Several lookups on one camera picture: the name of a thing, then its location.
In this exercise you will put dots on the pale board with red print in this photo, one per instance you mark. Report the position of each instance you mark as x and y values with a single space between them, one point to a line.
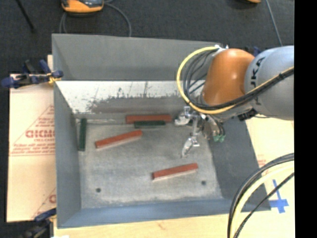
29 170

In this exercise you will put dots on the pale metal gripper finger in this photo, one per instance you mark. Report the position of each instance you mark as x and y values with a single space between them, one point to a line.
191 144
184 119

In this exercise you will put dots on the grey metal bin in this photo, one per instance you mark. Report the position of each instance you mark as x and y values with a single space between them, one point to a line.
148 177

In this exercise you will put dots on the dark green flat block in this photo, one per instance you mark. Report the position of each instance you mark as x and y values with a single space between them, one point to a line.
149 124
82 135

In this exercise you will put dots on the red-brown flat block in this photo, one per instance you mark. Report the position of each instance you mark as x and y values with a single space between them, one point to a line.
119 139
148 118
174 171

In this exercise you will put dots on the black cylinder on white bracket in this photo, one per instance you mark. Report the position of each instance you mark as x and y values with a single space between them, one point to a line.
247 115

